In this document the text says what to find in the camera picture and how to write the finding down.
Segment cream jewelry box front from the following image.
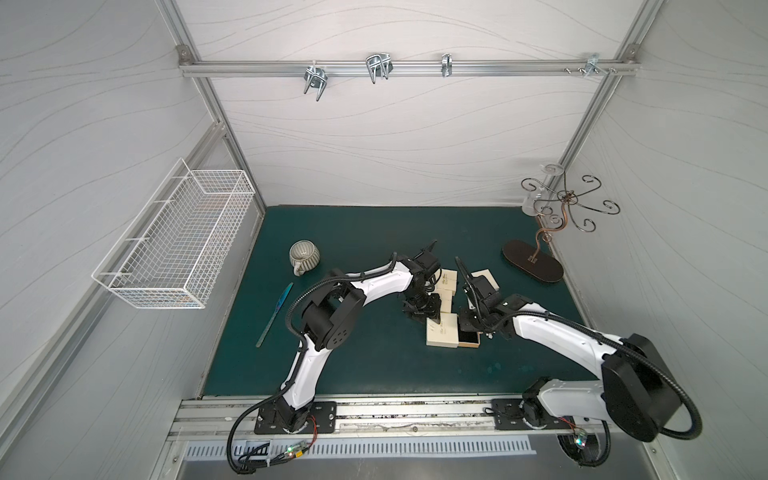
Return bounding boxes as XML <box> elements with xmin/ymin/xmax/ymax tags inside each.
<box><xmin>426</xmin><ymin>313</ymin><xmax>480</xmax><ymax>348</ymax></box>

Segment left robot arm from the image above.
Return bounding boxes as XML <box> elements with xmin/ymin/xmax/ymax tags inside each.
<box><xmin>274</xmin><ymin>243</ymin><xmax>441</xmax><ymax>418</ymax></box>

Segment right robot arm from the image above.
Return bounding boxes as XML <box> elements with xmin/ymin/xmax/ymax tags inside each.
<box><xmin>456</xmin><ymin>260</ymin><xmax>703</xmax><ymax>442</ymax></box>

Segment metal jewelry tree stand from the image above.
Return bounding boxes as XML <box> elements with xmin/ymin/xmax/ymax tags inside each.
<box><xmin>501</xmin><ymin>163</ymin><xmax>621</xmax><ymax>283</ymax></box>

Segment grey ribbed ceramic mug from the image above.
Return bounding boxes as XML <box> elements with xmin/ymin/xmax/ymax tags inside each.
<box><xmin>289</xmin><ymin>240</ymin><xmax>320</xmax><ymax>277</ymax></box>

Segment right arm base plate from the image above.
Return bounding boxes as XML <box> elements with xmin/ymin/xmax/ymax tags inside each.
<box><xmin>483</xmin><ymin>397</ymin><xmax>573</xmax><ymax>431</ymax></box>

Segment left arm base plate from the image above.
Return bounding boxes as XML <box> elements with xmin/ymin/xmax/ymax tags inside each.
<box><xmin>254</xmin><ymin>400</ymin><xmax>337</xmax><ymax>435</ymax></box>

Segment metal clamp bracket small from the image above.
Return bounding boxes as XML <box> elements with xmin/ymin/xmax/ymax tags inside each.
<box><xmin>441</xmin><ymin>53</ymin><xmax>453</xmax><ymax>78</ymax></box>

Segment metal clamp bracket middle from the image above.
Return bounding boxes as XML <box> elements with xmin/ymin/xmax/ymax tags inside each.
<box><xmin>365</xmin><ymin>53</ymin><xmax>393</xmax><ymax>84</ymax></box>

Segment metal clamp bracket left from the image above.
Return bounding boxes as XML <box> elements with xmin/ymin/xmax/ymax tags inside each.
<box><xmin>303</xmin><ymin>65</ymin><xmax>328</xmax><ymax>102</ymax></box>

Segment metal clamp bracket right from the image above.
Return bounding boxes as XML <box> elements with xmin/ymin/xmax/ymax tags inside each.
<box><xmin>563</xmin><ymin>54</ymin><xmax>618</xmax><ymax>78</ymax></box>

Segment white wire basket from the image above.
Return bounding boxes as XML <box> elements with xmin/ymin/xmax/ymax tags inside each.
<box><xmin>91</xmin><ymin>158</ymin><xmax>255</xmax><ymax>310</ymax></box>

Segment aluminium crossbar rail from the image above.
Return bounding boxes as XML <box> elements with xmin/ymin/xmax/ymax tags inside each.
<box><xmin>179</xmin><ymin>57</ymin><xmax>640</xmax><ymax>78</ymax></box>

